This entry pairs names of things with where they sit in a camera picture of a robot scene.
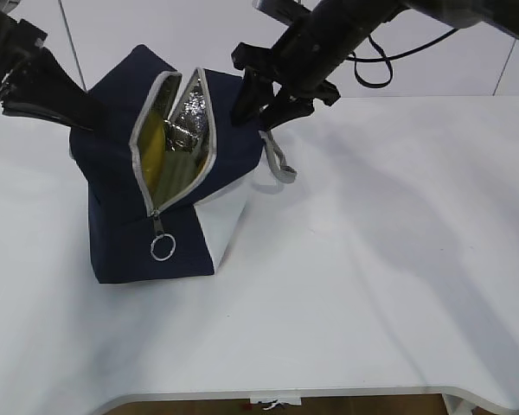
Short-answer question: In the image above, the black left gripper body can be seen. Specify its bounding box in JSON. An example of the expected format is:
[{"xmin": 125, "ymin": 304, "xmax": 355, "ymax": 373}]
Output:
[{"xmin": 0, "ymin": 10, "xmax": 48, "ymax": 99}]

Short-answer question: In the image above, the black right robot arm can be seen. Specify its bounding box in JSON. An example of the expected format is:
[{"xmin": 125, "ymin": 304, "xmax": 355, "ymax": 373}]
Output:
[{"xmin": 231, "ymin": 0, "xmax": 519, "ymax": 130}]

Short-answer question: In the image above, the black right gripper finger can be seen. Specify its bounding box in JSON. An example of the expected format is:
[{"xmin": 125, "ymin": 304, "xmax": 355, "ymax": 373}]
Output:
[
  {"xmin": 259, "ymin": 88, "xmax": 314, "ymax": 131},
  {"xmin": 230, "ymin": 67, "xmax": 273, "ymax": 126}
]

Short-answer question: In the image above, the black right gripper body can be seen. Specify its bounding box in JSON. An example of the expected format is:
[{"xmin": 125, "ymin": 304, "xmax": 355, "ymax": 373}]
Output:
[{"xmin": 230, "ymin": 0, "xmax": 341, "ymax": 107}]

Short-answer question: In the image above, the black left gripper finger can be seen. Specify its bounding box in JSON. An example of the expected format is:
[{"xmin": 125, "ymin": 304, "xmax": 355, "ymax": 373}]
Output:
[
  {"xmin": 2, "ymin": 103, "xmax": 95, "ymax": 131},
  {"xmin": 8, "ymin": 48, "xmax": 106, "ymax": 128}
]

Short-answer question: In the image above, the glass container green lid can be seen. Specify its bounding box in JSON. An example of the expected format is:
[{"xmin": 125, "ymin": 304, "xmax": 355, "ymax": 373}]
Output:
[{"xmin": 152, "ymin": 151, "xmax": 202, "ymax": 208}]

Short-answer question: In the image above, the yellow banana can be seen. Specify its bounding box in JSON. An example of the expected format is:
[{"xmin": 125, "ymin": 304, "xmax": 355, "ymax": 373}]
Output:
[{"xmin": 138, "ymin": 111, "xmax": 165, "ymax": 193}]

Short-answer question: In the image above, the navy insulated lunch bag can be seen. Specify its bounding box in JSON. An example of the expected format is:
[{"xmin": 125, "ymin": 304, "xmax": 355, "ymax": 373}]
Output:
[{"xmin": 69, "ymin": 45, "xmax": 297, "ymax": 284}]

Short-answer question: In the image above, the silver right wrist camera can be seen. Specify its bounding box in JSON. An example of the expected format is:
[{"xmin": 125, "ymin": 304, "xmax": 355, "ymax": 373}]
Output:
[{"xmin": 252, "ymin": 0, "xmax": 311, "ymax": 26}]

